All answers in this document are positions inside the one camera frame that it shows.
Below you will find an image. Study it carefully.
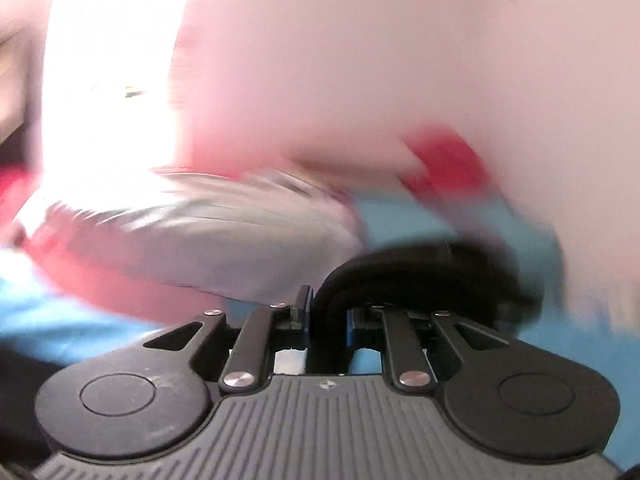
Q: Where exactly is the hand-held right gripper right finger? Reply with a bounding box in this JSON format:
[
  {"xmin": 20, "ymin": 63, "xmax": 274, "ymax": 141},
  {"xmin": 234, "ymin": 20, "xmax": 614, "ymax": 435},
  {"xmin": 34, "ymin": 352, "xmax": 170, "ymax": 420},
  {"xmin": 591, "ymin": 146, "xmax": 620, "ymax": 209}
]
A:
[{"xmin": 345, "ymin": 304, "xmax": 502, "ymax": 391}]

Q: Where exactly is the blue leaf-print bedsheet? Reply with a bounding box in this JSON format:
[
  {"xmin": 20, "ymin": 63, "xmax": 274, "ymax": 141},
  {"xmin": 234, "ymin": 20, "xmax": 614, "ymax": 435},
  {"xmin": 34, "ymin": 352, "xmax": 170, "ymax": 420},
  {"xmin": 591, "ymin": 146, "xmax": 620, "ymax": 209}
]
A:
[{"xmin": 0, "ymin": 180, "xmax": 640, "ymax": 480}]

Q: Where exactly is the red cloth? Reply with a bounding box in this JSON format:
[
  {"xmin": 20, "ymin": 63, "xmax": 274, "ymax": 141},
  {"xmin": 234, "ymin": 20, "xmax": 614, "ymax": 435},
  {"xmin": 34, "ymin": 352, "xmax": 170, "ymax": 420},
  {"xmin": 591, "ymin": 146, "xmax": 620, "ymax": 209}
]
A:
[{"xmin": 400, "ymin": 129, "xmax": 497, "ymax": 197}]

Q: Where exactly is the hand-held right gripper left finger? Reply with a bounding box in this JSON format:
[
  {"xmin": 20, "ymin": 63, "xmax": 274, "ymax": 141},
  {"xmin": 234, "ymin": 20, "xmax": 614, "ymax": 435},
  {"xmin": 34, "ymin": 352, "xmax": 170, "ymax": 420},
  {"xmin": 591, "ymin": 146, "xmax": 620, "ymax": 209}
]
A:
[{"xmin": 142, "ymin": 285, "xmax": 315, "ymax": 392}]

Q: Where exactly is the pale grey cloth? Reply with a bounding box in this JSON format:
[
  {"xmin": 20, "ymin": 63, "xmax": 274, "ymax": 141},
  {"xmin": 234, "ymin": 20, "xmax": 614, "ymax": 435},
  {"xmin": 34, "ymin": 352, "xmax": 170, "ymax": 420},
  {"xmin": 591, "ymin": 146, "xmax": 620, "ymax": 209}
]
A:
[{"xmin": 10, "ymin": 166, "xmax": 367, "ymax": 307}]

